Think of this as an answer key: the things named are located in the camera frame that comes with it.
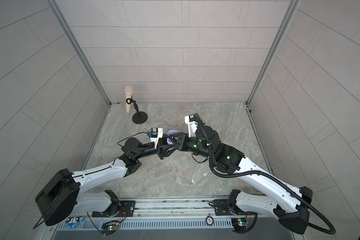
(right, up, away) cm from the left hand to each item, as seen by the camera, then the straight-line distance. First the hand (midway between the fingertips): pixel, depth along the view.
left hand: (181, 145), depth 64 cm
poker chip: (+13, -37, +6) cm, 39 cm away
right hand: (-5, +3, -5) cm, 8 cm away
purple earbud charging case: (-5, +6, -2) cm, 8 cm away
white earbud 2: (+5, -23, +16) cm, 28 cm away
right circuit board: (+26, -38, +4) cm, 46 cm away
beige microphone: (-32, +27, +24) cm, 48 cm away
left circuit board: (-31, -37, +2) cm, 48 cm away
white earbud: (+12, -20, +19) cm, 30 cm away
